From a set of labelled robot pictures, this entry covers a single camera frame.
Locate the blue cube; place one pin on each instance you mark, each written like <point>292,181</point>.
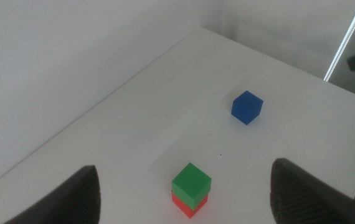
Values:
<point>246,107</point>

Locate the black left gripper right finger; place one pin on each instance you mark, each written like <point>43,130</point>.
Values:
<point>299,199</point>

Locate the green cube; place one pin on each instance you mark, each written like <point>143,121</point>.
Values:
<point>191,183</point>

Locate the white light strip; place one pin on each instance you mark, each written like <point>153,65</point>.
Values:
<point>345,40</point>

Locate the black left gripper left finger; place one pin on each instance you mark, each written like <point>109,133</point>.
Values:
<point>71,202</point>

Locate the red cube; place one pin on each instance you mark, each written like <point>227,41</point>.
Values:
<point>190,210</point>

